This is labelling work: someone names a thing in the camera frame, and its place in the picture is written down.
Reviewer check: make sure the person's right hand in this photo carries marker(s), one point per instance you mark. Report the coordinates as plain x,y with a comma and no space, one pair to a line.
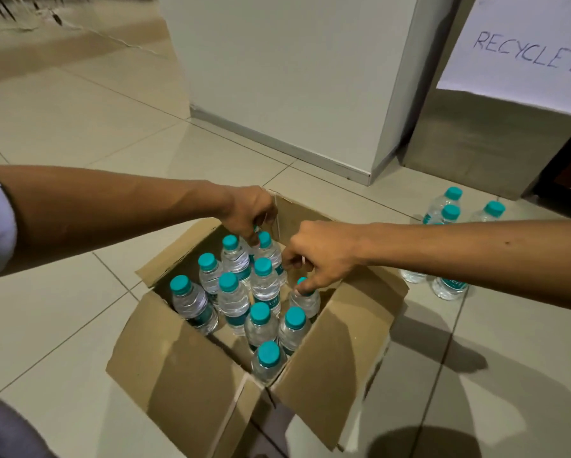
328,248

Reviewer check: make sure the person's left hand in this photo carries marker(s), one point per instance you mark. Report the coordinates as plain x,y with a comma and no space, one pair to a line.
247,209

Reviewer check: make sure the bottle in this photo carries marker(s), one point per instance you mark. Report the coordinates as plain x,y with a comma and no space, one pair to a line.
254,247
307,305

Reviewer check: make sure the water bottles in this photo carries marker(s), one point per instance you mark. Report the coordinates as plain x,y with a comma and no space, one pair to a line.
451,213
233,300

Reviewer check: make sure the printed cardboard box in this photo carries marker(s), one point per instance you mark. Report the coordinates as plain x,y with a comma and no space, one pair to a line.
185,376

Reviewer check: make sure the person's left forearm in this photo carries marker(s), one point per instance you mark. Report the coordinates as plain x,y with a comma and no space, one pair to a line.
113,209

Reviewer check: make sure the person's right forearm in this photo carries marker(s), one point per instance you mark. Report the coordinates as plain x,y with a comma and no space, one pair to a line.
481,262

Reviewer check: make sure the steel bin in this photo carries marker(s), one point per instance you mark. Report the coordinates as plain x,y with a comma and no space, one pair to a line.
481,147

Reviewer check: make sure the white paper sign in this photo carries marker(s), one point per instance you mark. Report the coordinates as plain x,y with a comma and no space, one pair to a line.
519,81

